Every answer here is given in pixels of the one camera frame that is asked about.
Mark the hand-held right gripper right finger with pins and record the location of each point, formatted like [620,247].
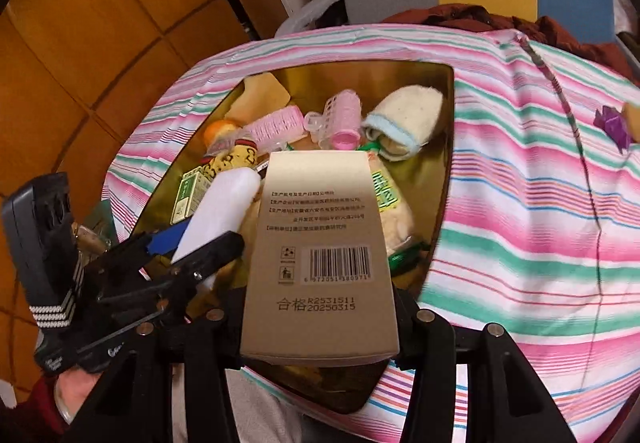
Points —
[425,338]

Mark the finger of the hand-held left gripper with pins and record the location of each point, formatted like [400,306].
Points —
[215,253]
[162,242]

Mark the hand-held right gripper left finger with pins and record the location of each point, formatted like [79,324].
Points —
[210,348]

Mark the white plastic bottle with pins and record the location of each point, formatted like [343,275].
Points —
[220,208]

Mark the small green box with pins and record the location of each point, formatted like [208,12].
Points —
[187,198]

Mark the yellow patterned sock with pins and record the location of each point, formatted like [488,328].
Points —
[232,163]

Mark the beige cardboard box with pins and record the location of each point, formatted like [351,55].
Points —
[320,223]

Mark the orange fruit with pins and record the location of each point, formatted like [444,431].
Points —
[220,133]

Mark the snack packet with green label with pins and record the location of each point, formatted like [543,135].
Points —
[395,218]

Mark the pink hair roller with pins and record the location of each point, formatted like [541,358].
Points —
[275,128]
[340,118]

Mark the gold tin box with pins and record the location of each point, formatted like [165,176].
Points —
[430,193]

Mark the clear plastic hair roller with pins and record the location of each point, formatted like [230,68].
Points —
[315,125]

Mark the tan sponge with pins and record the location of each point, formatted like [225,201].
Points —
[260,93]

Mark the person's left forearm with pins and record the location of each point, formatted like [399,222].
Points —
[30,418]

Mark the green glass side table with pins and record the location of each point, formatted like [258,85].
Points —
[102,218]

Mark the person's leg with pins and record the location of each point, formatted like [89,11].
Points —
[260,413]

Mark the pink green striped tablecloth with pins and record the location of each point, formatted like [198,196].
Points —
[525,223]

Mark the white plastic bag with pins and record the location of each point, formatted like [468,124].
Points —
[310,8]

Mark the dark red garment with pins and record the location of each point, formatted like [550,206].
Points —
[565,35]

